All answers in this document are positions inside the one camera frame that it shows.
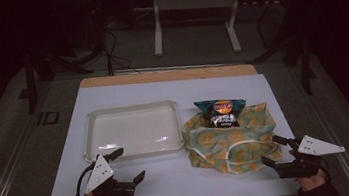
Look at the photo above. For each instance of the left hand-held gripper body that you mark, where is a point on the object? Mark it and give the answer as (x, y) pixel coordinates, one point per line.
(98, 174)

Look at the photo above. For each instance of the black metal stand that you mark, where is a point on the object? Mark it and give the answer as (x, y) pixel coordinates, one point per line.
(303, 58)
(35, 71)

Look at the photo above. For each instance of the black snack packet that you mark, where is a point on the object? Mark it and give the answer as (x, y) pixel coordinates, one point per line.
(223, 112)

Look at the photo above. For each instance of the white metal stand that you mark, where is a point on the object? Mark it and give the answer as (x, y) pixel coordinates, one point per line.
(196, 1)

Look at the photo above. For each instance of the white table sheet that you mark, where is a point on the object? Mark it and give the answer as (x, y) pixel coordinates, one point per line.
(172, 175)

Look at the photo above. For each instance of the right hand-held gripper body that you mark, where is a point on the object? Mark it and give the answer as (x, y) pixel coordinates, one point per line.
(316, 147)

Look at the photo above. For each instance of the wooden table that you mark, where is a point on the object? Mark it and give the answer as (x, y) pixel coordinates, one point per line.
(166, 75)

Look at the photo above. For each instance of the yellow green patterned cloth bag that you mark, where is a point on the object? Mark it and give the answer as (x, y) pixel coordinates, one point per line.
(231, 141)

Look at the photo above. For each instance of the white plastic tray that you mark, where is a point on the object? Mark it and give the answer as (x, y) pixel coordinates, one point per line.
(134, 131)

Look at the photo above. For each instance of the person's right hand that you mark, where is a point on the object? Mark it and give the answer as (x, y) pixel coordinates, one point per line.
(312, 182)

